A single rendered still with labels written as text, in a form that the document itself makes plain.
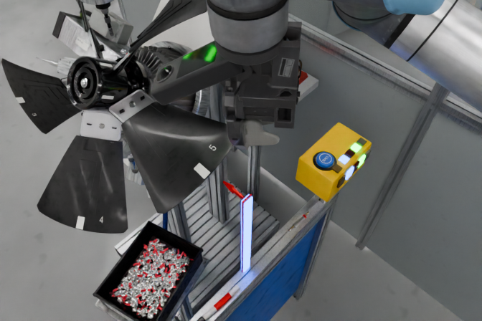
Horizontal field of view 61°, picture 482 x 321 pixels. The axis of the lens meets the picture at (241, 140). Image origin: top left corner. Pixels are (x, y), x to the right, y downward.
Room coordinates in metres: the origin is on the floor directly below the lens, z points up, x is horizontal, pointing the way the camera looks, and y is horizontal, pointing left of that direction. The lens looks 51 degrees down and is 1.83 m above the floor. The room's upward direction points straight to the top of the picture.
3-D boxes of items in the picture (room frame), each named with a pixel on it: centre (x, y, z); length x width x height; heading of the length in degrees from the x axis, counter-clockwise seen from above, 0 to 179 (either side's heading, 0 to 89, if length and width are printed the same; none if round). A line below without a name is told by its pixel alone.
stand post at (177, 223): (0.80, 0.26, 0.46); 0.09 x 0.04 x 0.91; 46
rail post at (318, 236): (0.62, -0.25, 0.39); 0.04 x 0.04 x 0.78; 46
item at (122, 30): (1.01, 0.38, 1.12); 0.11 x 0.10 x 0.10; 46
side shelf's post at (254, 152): (1.11, -0.06, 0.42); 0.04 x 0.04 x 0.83; 46
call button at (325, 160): (0.56, -0.19, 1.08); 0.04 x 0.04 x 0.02
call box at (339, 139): (0.59, -0.22, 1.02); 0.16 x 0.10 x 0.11; 136
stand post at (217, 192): (0.97, 0.10, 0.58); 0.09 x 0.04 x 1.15; 46
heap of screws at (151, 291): (0.37, 0.22, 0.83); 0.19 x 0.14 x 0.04; 152
